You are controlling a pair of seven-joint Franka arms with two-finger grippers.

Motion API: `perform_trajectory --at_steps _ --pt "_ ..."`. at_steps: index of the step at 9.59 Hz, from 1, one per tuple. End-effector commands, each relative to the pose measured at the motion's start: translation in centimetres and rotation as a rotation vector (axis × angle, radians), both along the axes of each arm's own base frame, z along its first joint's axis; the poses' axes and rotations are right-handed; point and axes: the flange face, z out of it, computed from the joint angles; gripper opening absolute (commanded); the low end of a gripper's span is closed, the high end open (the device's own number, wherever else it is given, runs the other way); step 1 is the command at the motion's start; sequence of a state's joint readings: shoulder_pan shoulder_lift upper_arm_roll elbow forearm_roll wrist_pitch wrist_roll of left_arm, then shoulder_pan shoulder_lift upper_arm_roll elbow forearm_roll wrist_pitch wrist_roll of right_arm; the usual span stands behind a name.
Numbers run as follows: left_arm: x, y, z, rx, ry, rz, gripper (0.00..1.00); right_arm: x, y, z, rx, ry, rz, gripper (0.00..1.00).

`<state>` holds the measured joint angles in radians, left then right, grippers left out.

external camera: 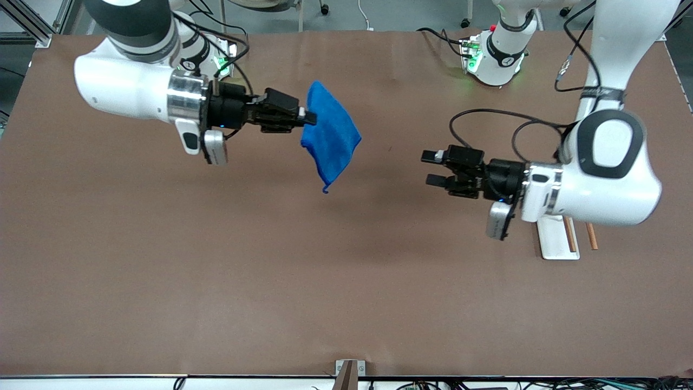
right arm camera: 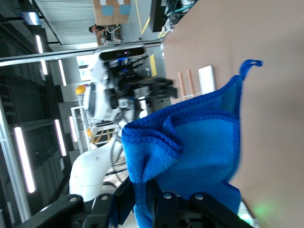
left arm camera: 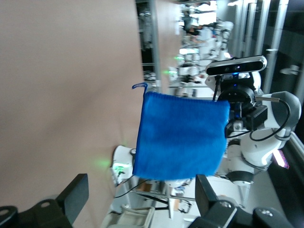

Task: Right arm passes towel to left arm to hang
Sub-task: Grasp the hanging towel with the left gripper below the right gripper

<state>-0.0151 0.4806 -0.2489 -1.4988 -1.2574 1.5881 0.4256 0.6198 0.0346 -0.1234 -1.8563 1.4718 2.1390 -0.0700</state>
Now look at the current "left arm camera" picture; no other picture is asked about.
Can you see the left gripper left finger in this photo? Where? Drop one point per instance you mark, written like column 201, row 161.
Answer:
column 76, row 197

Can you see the grey metal pillar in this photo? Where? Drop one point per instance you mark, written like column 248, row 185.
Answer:
column 275, row 35

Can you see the aluminium frame post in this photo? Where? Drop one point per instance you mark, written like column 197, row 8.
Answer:
column 155, row 47

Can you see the blue microfibre towel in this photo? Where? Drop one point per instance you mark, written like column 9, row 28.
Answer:
column 183, row 135

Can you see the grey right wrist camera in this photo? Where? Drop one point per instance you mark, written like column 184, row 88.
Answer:
column 235, row 66

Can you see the grey plastic crate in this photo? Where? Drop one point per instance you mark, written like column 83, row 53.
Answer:
column 140, row 216

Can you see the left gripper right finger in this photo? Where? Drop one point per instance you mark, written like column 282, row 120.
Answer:
column 205, row 194

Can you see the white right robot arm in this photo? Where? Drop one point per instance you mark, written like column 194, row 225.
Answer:
column 259, row 147

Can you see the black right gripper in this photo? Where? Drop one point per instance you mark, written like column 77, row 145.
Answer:
column 237, row 95

